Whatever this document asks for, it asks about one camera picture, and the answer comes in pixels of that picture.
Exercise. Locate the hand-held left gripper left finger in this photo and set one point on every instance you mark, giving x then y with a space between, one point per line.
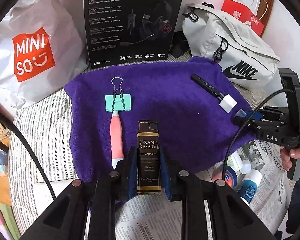
130 173

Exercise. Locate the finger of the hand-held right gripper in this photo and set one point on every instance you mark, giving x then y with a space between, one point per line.
253 115
243 123

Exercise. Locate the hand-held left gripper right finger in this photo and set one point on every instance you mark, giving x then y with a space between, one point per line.
165 173

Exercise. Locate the black gold lighter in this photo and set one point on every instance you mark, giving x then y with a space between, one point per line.
149 155

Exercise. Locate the pink white pen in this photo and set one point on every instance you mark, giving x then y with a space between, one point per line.
117 140

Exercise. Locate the black stick with white cap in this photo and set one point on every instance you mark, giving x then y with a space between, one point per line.
215 92

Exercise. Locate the mint green binder clip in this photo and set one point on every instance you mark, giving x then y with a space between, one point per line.
118 102

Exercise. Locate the person's right hand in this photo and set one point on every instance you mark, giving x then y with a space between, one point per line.
293 156

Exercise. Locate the small white jar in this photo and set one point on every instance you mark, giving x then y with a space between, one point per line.
236 161

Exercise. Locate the small translucent white bottle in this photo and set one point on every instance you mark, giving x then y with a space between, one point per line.
245 166

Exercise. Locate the small blue jar pink label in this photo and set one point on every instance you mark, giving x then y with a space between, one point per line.
232 177

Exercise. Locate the blue bottle with white cap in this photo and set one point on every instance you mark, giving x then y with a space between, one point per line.
250 186

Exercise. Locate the grey waist bag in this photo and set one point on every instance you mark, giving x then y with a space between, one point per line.
240 47

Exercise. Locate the purple towel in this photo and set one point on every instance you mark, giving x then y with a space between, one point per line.
170 100

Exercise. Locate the newspaper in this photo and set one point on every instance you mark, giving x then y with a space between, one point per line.
265 205

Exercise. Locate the small red paper bag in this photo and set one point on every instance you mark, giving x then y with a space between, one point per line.
240 12

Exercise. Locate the black headset box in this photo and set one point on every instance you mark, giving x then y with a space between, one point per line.
110 30

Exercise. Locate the white plastic shopping bag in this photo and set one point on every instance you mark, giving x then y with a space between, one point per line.
35 55

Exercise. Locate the brown wooden frame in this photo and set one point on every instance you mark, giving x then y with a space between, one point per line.
268 12

